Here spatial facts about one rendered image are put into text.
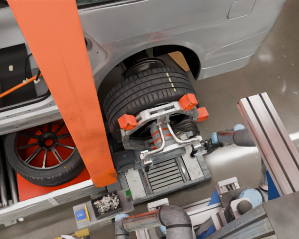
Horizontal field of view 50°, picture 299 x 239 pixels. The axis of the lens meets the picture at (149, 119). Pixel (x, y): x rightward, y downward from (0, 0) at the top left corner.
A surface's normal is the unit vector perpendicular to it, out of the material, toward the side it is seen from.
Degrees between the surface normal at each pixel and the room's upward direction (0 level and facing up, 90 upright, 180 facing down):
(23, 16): 90
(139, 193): 0
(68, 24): 90
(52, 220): 0
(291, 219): 0
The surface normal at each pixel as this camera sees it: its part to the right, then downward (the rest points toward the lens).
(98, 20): 0.32, 0.76
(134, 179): 0.03, -0.44
